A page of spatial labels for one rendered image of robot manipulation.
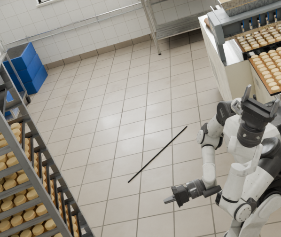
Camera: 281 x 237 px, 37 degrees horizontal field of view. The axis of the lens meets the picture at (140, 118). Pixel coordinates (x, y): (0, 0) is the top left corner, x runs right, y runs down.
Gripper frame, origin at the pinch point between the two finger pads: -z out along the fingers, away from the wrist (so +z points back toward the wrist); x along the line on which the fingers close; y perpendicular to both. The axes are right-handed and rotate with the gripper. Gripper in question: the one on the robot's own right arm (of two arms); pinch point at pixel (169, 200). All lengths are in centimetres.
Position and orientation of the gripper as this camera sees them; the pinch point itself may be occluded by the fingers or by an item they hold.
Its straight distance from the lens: 220.1
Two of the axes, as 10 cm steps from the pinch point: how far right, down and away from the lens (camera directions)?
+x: 3.1, 8.1, 4.9
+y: -2.3, -4.3, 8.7
